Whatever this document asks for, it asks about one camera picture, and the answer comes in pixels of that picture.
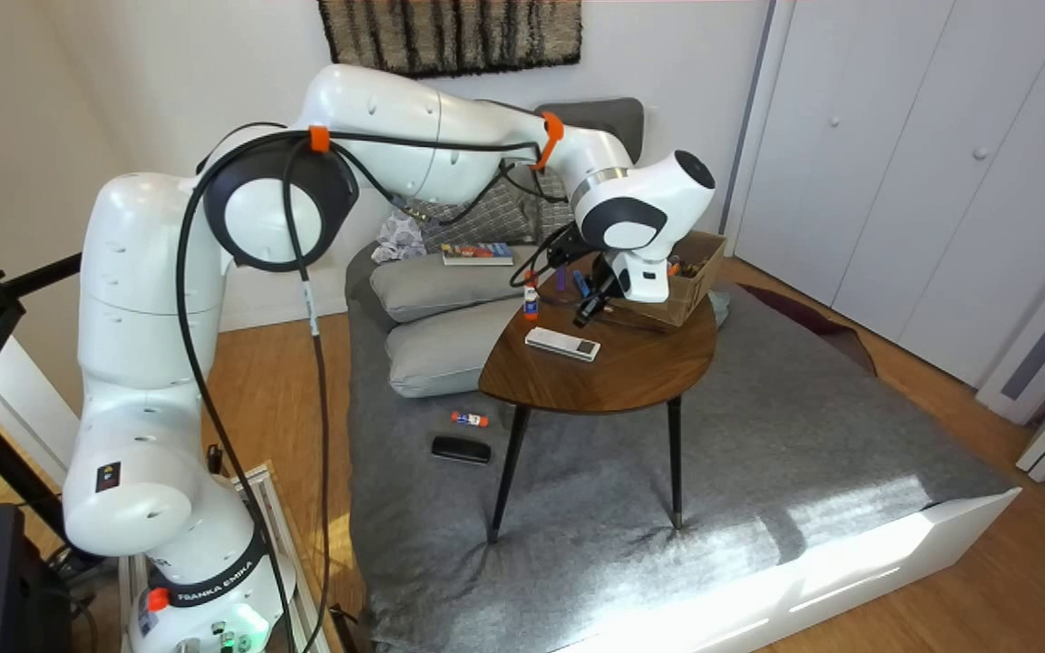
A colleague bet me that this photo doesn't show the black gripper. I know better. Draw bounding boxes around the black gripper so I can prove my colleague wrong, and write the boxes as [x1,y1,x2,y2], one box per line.
[571,250,627,331]

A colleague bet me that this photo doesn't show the white remote control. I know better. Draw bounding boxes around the white remote control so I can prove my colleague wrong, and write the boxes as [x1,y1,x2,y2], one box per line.
[524,321,606,365]

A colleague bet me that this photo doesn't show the black remote control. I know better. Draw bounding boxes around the black remote control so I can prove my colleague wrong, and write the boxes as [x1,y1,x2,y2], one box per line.
[430,433,499,468]

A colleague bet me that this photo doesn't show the wooden side table black legs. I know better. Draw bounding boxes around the wooden side table black legs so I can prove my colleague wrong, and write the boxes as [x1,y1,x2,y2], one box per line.
[475,287,719,546]

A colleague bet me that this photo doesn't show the open cardboard box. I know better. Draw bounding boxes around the open cardboard box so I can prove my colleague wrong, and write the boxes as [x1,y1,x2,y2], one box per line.
[622,228,735,338]

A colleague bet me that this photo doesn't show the colourful book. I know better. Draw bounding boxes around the colourful book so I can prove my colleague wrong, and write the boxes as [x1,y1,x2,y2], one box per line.
[438,238,519,268]

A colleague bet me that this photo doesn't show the checkered patterned pillow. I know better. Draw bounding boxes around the checkered patterned pillow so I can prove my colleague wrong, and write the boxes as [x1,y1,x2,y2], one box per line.
[392,166,553,255]

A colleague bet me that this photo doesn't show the light grey pillow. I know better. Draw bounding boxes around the light grey pillow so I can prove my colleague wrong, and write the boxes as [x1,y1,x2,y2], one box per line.
[367,245,542,325]

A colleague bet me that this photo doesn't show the large grey pillow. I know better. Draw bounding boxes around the large grey pillow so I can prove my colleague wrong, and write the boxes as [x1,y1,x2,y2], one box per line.
[380,298,530,401]

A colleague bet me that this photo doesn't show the small glue stick orange cap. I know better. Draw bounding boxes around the small glue stick orange cap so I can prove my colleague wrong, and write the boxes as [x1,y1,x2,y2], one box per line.
[446,407,493,434]

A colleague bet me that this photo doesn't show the dark grey cushion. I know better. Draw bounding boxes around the dark grey cushion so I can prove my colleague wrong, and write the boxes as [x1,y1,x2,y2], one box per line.
[530,95,649,166]

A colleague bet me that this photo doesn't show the clear plastic bag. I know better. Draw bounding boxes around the clear plastic bag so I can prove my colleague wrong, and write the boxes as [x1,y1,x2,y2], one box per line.
[367,210,431,263]

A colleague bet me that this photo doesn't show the dark red rug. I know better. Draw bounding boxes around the dark red rug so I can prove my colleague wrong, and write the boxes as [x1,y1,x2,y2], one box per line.
[773,284,877,376]

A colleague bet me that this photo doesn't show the grey bed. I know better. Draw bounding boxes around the grey bed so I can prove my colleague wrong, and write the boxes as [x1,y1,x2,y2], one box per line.
[343,235,1023,653]

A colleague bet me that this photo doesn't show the white closet doors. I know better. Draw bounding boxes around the white closet doors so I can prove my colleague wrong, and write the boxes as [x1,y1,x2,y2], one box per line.
[721,0,1045,393]

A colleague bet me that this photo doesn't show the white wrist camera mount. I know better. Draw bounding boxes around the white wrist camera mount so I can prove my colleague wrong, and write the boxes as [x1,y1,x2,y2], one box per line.
[614,245,675,309]

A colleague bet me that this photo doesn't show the dark woven wall tapestry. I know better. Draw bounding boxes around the dark woven wall tapestry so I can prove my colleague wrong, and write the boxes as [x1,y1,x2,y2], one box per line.
[316,0,590,81]

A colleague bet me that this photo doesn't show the white bed frame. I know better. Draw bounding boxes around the white bed frame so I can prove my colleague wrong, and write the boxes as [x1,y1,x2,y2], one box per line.
[546,482,1029,653]

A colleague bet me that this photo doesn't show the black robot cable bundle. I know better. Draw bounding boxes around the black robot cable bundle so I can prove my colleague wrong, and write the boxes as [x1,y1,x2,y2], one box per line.
[172,121,579,653]

